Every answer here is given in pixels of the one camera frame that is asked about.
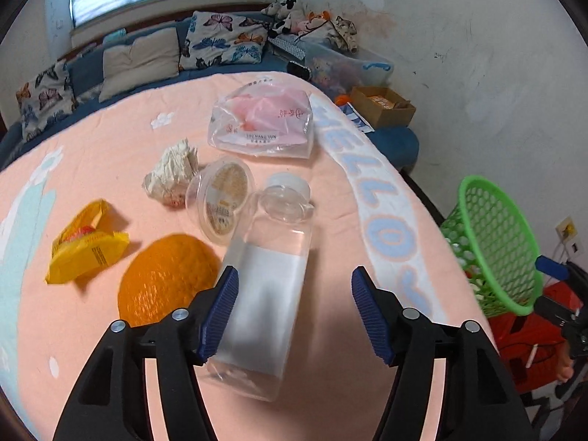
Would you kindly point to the clear jelly cup yellow lid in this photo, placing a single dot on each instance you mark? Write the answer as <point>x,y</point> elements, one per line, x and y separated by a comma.
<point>223,197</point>

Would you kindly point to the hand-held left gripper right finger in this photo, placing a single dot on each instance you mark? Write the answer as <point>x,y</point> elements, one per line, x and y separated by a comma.
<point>372,317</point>

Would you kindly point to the red plastic stool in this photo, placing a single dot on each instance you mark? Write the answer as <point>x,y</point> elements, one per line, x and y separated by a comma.
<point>528,344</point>

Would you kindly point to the black and white cow plush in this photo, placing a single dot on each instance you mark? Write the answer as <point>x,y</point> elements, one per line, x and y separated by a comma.
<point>285,11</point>

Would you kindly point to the clear square plastic bottle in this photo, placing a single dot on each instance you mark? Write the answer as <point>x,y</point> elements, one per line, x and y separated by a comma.
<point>271,285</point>

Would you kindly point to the butterfly print pillow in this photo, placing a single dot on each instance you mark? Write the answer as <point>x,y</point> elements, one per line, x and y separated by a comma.
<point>225,41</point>
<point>43,96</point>

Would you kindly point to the yellow snack wrapper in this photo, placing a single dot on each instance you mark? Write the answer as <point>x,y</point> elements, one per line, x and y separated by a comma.
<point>85,248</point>

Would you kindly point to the green plastic basket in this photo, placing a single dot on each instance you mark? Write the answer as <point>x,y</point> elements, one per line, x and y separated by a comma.
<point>500,257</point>

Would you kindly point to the clear plastic storage box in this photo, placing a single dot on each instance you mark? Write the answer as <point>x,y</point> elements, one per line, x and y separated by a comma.
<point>349,66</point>

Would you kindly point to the person's right hand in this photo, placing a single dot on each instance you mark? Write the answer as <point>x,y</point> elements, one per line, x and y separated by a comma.
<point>564,372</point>

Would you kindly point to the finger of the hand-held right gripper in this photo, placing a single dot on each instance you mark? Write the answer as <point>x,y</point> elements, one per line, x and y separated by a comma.
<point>553,308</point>
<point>553,266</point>

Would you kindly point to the small black speaker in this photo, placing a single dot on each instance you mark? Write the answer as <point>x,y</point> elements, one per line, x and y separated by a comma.
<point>298,70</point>

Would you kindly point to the white wall socket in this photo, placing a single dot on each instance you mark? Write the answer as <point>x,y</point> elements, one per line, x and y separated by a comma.
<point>569,234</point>

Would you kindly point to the small orange toy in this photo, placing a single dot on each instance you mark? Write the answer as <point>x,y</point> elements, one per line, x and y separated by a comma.
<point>342,99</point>

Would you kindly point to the white tissue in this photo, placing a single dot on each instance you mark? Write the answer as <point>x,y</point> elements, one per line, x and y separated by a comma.
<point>170,174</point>

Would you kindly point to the blue sofa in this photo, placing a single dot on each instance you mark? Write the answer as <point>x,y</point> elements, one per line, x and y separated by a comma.
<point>85,76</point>

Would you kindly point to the blue and white paper sheet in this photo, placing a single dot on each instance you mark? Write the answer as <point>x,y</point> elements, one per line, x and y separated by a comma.
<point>356,115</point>

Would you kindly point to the orange fox plush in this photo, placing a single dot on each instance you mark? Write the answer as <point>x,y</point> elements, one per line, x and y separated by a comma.
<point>317,20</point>

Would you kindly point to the teal cloth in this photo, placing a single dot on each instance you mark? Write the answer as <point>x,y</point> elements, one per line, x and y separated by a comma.
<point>115,36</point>

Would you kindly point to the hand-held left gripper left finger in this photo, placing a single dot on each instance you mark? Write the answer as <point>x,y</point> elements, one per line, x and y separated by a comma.
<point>220,312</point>

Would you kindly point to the orange fruit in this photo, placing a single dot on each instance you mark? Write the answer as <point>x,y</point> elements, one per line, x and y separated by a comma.
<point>170,275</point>

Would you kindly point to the brown cardboard box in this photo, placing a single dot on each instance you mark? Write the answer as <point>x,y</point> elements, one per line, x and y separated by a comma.
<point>383,105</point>

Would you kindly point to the clear plastic bag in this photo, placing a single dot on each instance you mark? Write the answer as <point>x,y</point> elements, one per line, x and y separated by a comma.
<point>264,119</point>

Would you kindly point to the beige patterned cloth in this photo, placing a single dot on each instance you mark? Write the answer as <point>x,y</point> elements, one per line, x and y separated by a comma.
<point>344,30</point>

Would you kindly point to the beige pillow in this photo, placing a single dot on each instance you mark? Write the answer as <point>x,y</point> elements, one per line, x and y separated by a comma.
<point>140,62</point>

